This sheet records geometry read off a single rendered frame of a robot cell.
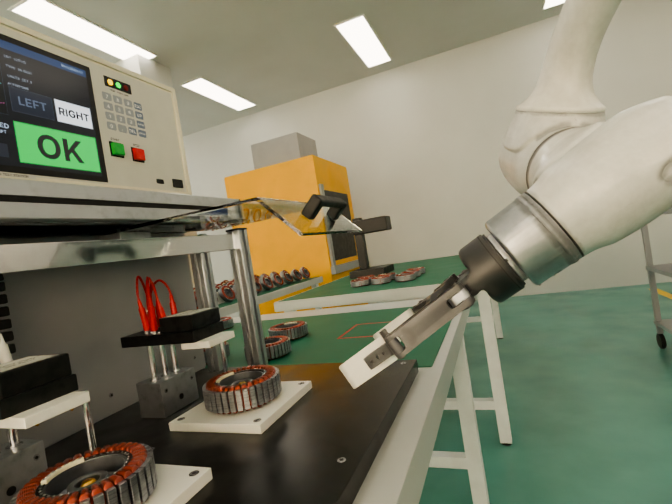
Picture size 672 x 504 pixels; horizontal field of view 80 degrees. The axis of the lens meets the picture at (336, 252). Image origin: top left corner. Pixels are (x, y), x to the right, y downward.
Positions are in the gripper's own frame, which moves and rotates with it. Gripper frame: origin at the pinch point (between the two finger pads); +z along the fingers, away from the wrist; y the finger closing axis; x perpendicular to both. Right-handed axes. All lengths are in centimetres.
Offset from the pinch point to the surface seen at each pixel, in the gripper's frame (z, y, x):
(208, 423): 21.5, -7.4, 5.5
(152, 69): 139, 289, 352
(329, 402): 10.5, 1.9, -2.2
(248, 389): 16.5, -3.4, 5.9
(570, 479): 17, 115, -87
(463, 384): 19, 90, -33
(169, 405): 31.2, -2.7, 11.5
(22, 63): 8, -16, 54
